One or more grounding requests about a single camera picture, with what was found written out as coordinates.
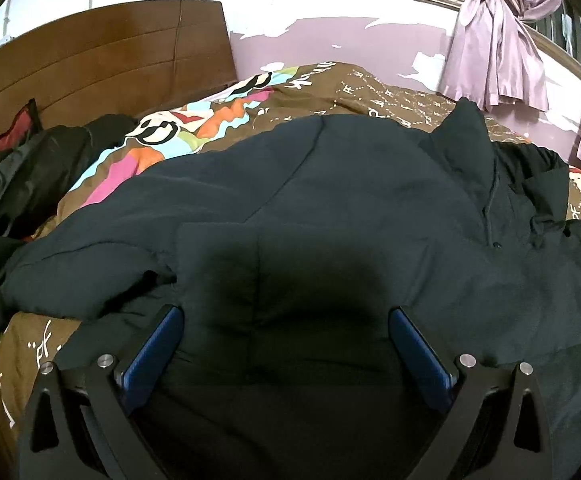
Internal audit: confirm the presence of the left pink curtain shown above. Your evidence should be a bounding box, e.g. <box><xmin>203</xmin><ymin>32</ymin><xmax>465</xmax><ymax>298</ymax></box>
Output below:
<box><xmin>438</xmin><ymin>0</ymin><xmax>563</xmax><ymax>112</ymax></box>

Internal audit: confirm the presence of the red cloth by headboard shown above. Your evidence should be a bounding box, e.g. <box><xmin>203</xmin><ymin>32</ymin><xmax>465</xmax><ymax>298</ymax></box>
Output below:
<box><xmin>0</xmin><ymin>99</ymin><xmax>42</xmax><ymax>152</ymax></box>

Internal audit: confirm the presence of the brown wooden headboard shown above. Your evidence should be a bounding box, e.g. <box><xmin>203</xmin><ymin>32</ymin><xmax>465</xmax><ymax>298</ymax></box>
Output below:
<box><xmin>0</xmin><ymin>0</ymin><xmax>236</xmax><ymax>134</ymax></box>

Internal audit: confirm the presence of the black winter jacket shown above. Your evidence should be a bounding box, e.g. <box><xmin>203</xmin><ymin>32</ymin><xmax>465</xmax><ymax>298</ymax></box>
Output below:
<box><xmin>0</xmin><ymin>96</ymin><xmax>581</xmax><ymax>480</ymax></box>

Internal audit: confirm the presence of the dark green jacket pile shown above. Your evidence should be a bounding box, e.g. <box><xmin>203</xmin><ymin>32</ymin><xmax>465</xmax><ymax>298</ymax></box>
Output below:
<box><xmin>0</xmin><ymin>114</ymin><xmax>135</xmax><ymax>271</ymax></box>

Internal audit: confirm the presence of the colourful cartoon bed quilt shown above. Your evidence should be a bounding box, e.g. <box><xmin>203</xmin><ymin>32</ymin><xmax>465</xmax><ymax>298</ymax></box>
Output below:
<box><xmin>0</xmin><ymin>60</ymin><xmax>581</xmax><ymax>461</ymax></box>

